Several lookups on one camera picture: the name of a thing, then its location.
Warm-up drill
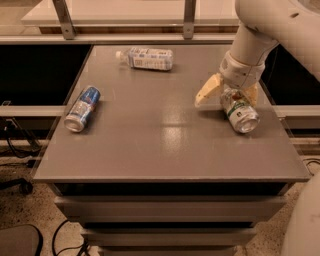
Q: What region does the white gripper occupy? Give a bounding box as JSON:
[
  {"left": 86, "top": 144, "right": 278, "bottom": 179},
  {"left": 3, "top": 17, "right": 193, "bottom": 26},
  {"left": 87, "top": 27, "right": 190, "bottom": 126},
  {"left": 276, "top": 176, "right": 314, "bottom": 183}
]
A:
[{"left": 194, "top": 51, "right": 265, "bottom": 107}]

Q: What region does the green white 7up can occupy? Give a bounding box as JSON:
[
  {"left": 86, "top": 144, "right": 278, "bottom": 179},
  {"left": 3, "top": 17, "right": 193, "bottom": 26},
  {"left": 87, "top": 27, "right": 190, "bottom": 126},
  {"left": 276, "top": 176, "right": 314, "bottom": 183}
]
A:
[{"left": 220, "top": 88, "right": 260, "bottom": 134}]

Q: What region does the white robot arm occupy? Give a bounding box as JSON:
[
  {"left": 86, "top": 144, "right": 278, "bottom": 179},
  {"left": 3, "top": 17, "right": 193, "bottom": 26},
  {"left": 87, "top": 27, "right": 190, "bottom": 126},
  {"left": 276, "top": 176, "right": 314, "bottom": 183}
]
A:
[{"left": 195, "top": 0, "right": 320, "bottom": 107}]

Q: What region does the blue Pepsi can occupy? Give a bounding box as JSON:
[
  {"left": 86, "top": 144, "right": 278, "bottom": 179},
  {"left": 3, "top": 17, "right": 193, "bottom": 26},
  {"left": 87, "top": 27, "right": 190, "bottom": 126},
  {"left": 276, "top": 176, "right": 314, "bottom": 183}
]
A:
[{"left": 64, "top": 86, "right": 101, "bottom": 133}]

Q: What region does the clear plastic water bottle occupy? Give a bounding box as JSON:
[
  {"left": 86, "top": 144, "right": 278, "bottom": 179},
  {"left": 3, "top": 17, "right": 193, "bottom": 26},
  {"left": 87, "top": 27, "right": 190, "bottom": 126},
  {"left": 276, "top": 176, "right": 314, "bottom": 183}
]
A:
[{"left": 115, "top": 47, "right": 173, "bottom": 71}]

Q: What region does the grey drawer cabinet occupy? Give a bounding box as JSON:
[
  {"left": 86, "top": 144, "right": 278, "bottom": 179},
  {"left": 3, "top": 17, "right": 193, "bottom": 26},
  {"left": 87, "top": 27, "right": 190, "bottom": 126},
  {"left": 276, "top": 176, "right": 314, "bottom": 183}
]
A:
[{"left": 35, "top": 45, "right": 309, "bottom": 256}]

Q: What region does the white shelf board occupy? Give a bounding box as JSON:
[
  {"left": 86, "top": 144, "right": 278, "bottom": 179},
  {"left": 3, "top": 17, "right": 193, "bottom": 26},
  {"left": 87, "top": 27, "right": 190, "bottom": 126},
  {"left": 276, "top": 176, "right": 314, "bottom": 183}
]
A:
[{"left": 21, "top": 0, "right": 239, "bottom": 27}]

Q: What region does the black office chair base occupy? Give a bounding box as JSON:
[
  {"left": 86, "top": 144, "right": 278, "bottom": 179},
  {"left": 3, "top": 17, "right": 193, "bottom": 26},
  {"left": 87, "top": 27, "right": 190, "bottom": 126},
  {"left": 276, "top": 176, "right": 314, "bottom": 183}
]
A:
[{"left": 0, "top": 178, "right": 33, "bottom": 195}]

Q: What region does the grey chair seat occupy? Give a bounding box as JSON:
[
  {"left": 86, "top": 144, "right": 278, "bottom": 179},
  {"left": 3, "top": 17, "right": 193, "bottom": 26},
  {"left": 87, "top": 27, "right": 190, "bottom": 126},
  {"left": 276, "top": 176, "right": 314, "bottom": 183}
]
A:
[{"left": 0, "top": 224, "right": 43, "bottom": 256}]

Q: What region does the middle metal bracket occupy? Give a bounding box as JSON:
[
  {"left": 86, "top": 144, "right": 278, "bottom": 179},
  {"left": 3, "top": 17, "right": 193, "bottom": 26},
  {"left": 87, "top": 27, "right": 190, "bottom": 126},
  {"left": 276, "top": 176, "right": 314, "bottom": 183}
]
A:
[{"left": 183, "top": 0, "right": 196, "bottom": 40}]

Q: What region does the metal bracket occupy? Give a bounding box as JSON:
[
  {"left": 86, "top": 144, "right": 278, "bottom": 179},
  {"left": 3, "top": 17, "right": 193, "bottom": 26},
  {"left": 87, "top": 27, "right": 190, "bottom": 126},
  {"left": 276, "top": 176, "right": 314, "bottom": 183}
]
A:
[
  {"left": 183, "top": 0, "right": 196, "bottom": 40},
  {"left": 52, "top": 0, "right": 76, "bottom": 40}
]

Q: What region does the left metal bracket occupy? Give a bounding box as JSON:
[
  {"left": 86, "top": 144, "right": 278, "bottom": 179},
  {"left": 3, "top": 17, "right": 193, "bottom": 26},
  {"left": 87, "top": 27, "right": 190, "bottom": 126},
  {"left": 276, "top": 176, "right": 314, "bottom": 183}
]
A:
[{"left": 52, "top": 0, "right": 76, "bottom": 40}]

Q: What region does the black floor cable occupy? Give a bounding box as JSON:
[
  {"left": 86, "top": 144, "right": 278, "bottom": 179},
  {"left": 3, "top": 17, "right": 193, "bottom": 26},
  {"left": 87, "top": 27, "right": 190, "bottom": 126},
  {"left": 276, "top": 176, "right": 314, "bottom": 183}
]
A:
[{"left": 51, "top": 219, "right": 90, "bottom": 256}]

